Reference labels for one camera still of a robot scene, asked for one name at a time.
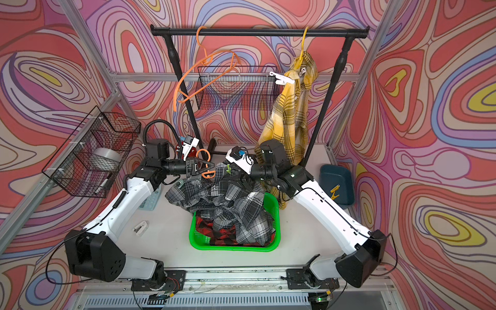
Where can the grey plaid shirt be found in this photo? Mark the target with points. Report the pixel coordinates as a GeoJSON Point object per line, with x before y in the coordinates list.
{"type": "Point", "coordinates": [225, 204]}

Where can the yellow hanger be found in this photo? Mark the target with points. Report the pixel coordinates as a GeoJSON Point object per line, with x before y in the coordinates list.
{"type": "Point", "coordinates": [303, 46]}

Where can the yellow plaid shirt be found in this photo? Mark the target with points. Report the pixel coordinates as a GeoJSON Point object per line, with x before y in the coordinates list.
{"type": "Point", "coordinates": [288, 124]}

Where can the small wire basket on rack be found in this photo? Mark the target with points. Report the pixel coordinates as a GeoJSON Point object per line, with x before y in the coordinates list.
{"type": "Point", "coordinates": [247, 88]}

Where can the dark teal tray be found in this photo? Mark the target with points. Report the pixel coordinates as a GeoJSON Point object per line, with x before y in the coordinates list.
{"type": "Point", "coordinates": [332, 175]}

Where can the yellow clothespin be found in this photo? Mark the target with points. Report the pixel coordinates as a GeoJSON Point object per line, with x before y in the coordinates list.
{"type": "Point", "coordinates": [334, 192]}

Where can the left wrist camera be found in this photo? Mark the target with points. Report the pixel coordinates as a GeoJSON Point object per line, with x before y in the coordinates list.
{"type": "Point", "coordinates": [189, 146]}

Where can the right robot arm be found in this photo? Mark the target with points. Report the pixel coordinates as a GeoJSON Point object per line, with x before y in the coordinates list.
{"type": "Point", "coordinates": [362, 250]}

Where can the grey tape roll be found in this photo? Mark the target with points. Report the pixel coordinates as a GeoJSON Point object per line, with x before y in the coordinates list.
{"type": "Point", "coordinates": [104, 159]}

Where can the white marker in wire basket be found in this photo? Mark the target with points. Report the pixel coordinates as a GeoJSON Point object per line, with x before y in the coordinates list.
{"type": "Point", "coordinates": [103, 188]}

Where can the grey calculator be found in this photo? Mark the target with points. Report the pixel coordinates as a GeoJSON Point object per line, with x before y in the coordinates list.
{"type": "Point", "coordinates": [151, 202]}

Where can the white clip on table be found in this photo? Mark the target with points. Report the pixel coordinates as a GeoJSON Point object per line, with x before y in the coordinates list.
{"type": "Point", "coordinates": [142, 227]}

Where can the black clothes rack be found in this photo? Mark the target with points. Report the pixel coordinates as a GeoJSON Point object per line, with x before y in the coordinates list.
{"type": "Point", "coordinates": [349, 36]}

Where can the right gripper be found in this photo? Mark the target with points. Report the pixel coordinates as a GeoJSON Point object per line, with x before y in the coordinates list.
{"type": "Point", "coordinates": [242, 180]}

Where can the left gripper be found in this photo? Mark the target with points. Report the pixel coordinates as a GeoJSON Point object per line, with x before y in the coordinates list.
{"type": "Point", "coordinates": [190, 166]}

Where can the black wire basket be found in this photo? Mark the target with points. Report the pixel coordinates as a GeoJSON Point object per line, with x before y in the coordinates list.
{"type": "Point", "coordinates": [69, 168]}

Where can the red black plaid shirt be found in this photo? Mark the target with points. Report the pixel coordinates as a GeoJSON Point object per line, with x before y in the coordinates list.
{"type": "Point", "coordinates": [205, 235]}

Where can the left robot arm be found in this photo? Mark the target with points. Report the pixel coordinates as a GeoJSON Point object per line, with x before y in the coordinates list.
{"type": "Point", "coordinates": [93, 252]}

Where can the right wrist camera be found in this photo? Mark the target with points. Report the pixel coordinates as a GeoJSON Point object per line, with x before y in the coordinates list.
{"type": "Point", "coordinates": [240, 156]}

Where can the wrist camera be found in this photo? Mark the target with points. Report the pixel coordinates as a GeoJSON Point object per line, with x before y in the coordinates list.
{"type": "Point", "coordinates": [240, 156]}
{"type": "Point", "coordinates": [189, 146]}

